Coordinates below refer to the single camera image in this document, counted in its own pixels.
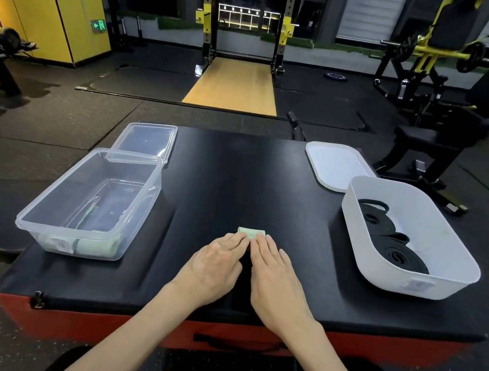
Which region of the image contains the yellow black weight machine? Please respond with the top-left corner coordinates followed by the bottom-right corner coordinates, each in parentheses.
top-left (370, 0), bottom-right (489, 117)

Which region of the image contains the wooden lifting platform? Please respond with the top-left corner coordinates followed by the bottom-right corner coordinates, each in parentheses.
top-left (181, 52), bottom-right (286, 119)

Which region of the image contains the blue weight plate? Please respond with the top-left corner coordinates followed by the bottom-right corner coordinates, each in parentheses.
top-left (322, 69), bottom-right (351, 84)

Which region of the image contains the red black padded plyo box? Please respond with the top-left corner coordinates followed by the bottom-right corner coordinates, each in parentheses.
top-left (0, 96), bottom-right (489, 371)

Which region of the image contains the light green resistance band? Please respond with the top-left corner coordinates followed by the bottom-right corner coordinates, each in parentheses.
top-left (72, 232), bottom-right (124, 263)
top-left (236, 225), bottom-right (268, 242)

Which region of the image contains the person's right hand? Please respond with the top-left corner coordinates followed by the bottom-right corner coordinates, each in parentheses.
top-left (236, 232), bottom-right (331, 345)

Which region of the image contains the clear plastic storage bin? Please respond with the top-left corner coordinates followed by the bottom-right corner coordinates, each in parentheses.
top-left (11, 134), bottom-right (167, 269)

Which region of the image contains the looped thin black resistance band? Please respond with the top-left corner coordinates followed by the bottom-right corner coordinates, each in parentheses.
top-left (356, 197), bottom-right (392, 217)

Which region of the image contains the wide grey window blind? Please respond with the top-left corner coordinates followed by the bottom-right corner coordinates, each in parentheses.
top-left (336, 0), bottom-right (412, 50)

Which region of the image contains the folded black resistance band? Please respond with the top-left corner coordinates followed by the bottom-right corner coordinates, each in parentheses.
top-left (354, 209), bottom-right (401, 243)

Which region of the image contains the black bench foot roller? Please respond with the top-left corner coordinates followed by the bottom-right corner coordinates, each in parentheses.
top-left (282, 110), bottom-right (313, 144)

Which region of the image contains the white plastic bin lid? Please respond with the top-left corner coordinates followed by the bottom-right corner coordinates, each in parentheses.
top-left (299, 138), bottom-right (383, 199)

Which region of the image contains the person's left hand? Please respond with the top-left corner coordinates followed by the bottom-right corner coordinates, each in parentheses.
top-left (162, 222), bottom-right (252, 321)

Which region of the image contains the yellow black power rack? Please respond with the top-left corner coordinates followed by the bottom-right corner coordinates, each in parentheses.
top-left (185, 0), bottom-right (300, 79)

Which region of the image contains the rolled black resistance band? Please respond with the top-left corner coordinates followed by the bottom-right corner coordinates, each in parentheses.
top-left (370, 240), bottom-right (434, 276)

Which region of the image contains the white plastic storage bin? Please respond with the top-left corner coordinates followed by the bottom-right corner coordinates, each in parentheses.
top-left (328, 172), bottom-right (489, 308)

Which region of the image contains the clear plastic bin lid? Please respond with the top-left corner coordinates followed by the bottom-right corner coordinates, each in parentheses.
top-left (105, 115), bottom-right (179, 172)

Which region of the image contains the person's left forearm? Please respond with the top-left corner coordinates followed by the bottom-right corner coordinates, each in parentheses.
top-left (55, 267), bottom-right (202, 371)

